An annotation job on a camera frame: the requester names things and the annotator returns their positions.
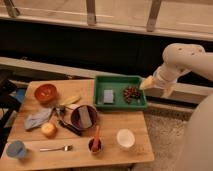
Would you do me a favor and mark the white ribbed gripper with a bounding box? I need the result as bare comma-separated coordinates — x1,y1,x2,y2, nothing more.
140,65,177,90

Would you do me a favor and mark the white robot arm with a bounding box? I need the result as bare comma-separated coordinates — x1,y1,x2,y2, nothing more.
140,43,213,90

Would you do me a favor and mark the green plastic tray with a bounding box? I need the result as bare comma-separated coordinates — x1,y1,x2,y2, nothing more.
93,75,147,110

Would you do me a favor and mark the white cup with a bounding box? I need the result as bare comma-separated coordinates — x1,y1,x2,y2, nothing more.
116,129,135,150

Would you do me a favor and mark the banana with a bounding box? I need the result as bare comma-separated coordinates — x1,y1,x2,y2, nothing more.
59,95,81,106

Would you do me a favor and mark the purple bowl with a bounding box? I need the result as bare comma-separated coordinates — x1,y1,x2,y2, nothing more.
71,105,97,130

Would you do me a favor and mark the dark cup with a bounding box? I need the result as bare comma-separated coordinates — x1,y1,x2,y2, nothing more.
88,138,103,155

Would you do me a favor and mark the metal fork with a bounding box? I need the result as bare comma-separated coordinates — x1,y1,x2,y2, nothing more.
39,145,73,152

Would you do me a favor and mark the red bowl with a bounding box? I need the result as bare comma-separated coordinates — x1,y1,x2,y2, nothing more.
34,84,57,104

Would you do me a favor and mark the yellow apple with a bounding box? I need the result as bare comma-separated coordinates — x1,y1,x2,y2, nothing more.
41,122,57,137

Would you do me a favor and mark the grey cloth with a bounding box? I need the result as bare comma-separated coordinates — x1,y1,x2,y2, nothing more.
24,108,52,131

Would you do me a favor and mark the blue cup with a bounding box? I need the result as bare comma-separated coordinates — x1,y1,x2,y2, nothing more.
6,140,27,159

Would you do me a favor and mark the black handled tool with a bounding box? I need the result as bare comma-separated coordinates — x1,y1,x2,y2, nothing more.
55,106,82,136

